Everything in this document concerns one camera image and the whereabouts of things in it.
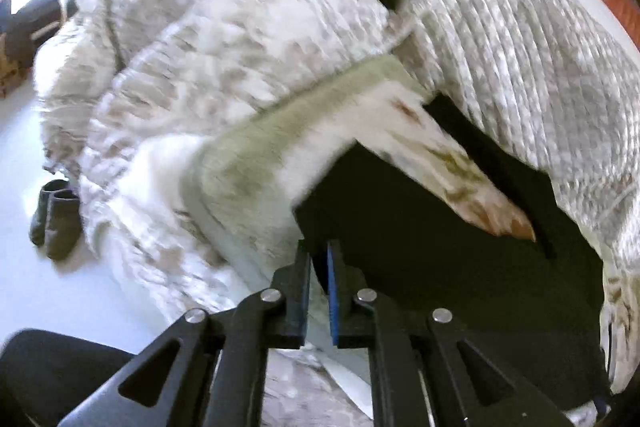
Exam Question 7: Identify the dark slippers on floor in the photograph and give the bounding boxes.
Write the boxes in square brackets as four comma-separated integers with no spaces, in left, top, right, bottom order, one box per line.
[28,179,82,262]

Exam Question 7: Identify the black pants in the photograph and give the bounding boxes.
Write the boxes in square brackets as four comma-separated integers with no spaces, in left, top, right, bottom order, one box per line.
[295,96,608,411]

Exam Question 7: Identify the floral fleece blanket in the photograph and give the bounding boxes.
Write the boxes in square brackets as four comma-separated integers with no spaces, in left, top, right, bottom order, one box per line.
[180,56,535,291]

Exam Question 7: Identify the quilted beige white comforter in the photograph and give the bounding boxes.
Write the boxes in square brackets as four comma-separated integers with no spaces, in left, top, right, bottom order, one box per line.
[34,0,639,391]

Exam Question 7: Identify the dark patterned furniture at left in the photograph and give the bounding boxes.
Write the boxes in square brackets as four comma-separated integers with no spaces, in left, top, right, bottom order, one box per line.
[1,0,78,98]

